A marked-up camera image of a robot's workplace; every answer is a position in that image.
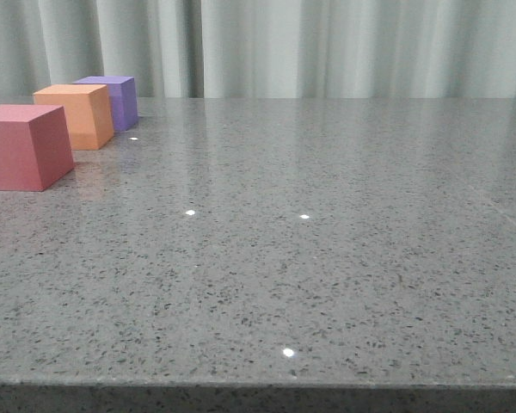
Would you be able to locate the pale green curtain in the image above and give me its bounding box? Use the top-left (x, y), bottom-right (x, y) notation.
top-left (0, 1), bottom-right (516, 98)

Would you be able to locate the purple foam block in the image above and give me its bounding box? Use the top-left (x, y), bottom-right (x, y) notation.
top-left (74, 76), bottom-right (138, 132)

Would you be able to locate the orange foam block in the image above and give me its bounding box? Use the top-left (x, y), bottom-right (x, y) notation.
top-left (33, 84), bottom-right (114, 151)

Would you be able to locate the pink foam block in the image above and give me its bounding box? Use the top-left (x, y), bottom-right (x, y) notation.
top-left (0, 104), bottom-right (74, 191)

